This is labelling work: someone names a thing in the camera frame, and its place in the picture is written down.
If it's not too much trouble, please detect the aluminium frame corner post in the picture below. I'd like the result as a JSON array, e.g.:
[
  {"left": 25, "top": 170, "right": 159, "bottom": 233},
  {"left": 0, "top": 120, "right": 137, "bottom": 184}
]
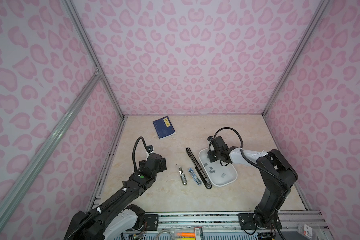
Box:
[
  {"left": 61, "top": 0, "right": 125, "bottom": 120},
  {"left": 262, "top": 0, "right": 333, "bottom": 118}
]

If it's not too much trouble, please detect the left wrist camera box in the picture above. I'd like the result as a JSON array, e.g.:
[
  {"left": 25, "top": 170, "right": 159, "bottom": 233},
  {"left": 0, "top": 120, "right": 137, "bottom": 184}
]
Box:
[{"left": 146, "top": 145, "right": 154, "bottom": 155}]

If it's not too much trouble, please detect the white plastic tray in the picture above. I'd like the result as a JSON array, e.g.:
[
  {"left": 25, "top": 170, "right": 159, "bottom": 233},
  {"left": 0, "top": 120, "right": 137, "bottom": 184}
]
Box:
[{"left": 199, "top": 148, "right": 238, "bottom": 188}]

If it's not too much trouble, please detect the aluminium diagonal frame bar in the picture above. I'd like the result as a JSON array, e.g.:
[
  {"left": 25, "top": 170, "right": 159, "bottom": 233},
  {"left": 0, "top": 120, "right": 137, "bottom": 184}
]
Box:
[{"left": 0, "top": 71, "right": 102, "bottom": 240}]

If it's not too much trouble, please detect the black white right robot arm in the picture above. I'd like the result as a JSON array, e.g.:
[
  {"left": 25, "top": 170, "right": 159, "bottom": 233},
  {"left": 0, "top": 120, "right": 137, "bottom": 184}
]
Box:
[{"left": 207, "top": 136, "right": 298, "bottom": 229}]

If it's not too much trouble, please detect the aluminium frame corner post right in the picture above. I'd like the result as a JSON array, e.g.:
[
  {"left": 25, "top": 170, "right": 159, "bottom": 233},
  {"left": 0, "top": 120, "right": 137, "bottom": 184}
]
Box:
[{"left": 262, "top": 0, "right": 333, "bottom": 118}]

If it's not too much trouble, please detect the orange marker pen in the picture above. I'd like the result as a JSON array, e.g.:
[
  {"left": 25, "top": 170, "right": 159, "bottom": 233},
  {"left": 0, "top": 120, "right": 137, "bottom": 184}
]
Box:
[{"left": 176, "top": 233, "right": 195, "bottom": 238}]

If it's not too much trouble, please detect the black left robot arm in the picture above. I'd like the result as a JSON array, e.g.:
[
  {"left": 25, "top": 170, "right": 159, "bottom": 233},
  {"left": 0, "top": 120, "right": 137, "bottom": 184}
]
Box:
[{"left": 64, "top": 153, "right": 167, "bottom": 240}]

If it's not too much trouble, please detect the aluminium frame corner post left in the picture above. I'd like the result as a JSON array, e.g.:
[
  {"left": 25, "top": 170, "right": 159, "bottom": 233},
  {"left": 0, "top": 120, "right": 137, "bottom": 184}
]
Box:
[{"left": 61, "top": 0, "right": 125, "bottom": 120}]

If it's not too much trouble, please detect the blue book yellow label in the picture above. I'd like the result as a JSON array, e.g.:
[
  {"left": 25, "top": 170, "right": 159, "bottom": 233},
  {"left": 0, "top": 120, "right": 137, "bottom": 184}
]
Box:
[{"left": 153, "top": 116, "right": 176, "bottom": 139}]

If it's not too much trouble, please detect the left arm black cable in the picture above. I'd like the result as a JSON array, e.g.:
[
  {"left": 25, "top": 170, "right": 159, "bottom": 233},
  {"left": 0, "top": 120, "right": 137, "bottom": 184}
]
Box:
[{"left": 131, "top": 136, "right": 149, "bottom": 172}]

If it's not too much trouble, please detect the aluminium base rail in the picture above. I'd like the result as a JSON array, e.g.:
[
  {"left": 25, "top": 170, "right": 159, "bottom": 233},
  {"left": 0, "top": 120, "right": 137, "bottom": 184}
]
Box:
[{"left": 67, "top": 211, "right": 334, "bottom": 240}]

